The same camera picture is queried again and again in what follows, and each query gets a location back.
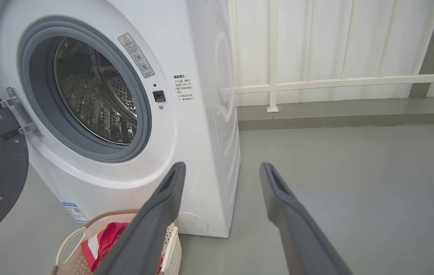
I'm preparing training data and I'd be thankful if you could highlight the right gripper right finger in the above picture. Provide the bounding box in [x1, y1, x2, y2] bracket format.
[260, 162, 353, 275]

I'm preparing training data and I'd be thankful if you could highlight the red and white laundry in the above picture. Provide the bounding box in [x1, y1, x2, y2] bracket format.
[81, 222, 164, 274]

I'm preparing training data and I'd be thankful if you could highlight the stainless steel washing machine drum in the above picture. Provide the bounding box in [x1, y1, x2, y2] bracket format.
[53, 37, 138, 146]

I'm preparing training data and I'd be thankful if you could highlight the white metal railing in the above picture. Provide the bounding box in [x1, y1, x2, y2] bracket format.
[234, 0, 434, 113]

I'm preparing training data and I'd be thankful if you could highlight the white washing machine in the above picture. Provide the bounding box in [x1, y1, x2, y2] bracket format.
[0, 0, 241, 238]

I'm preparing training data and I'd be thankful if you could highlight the grey warning label sticker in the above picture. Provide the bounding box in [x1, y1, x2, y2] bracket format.
[118, 33, 155, 78]

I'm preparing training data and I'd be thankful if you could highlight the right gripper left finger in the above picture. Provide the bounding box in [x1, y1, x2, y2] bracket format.
[94, 162, 187, 275]

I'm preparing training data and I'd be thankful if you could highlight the cream basket with brown rim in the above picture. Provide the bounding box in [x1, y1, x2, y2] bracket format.
[51, 209, 182, 275]

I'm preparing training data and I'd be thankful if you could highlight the metal door hinge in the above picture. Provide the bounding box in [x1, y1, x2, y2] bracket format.
[6, 86, 43, 137]

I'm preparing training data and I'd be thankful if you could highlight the blue energy label sticker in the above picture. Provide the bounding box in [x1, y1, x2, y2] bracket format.
[62, 202, 89, 223]

